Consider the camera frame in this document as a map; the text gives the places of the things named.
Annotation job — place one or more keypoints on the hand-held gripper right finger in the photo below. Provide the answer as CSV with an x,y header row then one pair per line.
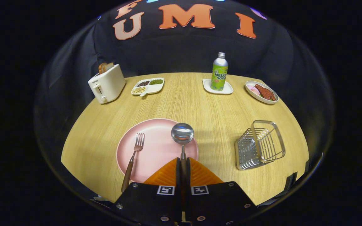
x,y
218,201

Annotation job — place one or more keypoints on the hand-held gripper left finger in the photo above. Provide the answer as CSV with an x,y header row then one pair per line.
x,y
149,201

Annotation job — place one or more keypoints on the pink round plate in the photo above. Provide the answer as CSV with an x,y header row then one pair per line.
x,y
159,150

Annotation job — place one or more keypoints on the white oval food plate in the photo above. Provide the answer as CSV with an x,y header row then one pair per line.
x,y
256,95

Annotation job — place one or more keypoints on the white divided bean dish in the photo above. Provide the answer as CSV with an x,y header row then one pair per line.
x,y
152,88

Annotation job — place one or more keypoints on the pink ham slices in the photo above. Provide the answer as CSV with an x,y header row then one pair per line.
x,y
253,90

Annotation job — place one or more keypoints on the white square coaster tray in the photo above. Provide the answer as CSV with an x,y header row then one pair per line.
x,y
206,85

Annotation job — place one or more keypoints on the red meat piece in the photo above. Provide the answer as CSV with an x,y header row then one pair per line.
x,y
265,92

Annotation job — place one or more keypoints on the cream toaster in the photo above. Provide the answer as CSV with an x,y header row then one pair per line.
x,y
108,84

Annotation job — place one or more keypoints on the green soda bottle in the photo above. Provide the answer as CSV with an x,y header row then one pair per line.
x,y
219,75

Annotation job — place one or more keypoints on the toasted bread slices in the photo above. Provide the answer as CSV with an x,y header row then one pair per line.
x,y
105,67

